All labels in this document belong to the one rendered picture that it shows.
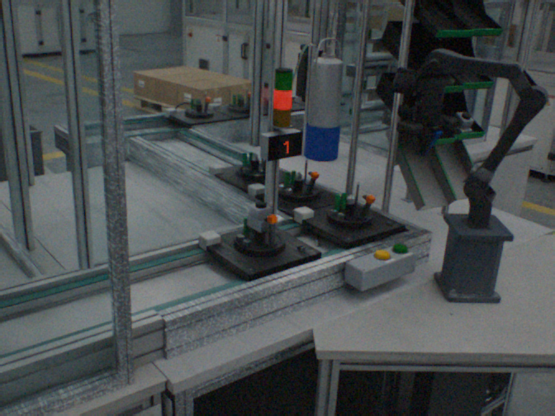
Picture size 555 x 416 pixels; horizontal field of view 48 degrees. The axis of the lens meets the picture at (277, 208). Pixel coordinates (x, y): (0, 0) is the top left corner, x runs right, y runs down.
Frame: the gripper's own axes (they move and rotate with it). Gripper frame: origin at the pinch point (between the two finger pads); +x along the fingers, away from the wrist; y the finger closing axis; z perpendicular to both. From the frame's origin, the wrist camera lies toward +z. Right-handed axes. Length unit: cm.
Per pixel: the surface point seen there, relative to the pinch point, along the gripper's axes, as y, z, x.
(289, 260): 37.3, 8.3, 28.8
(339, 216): 10.8, 18.0, 25.7
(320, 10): -72, 127, -21
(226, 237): 43, 29, 29
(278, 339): 51, -6, 40
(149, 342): 80, 3, 35
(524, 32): -159, 73, -16
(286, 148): 23.6, 29.0, 6.1
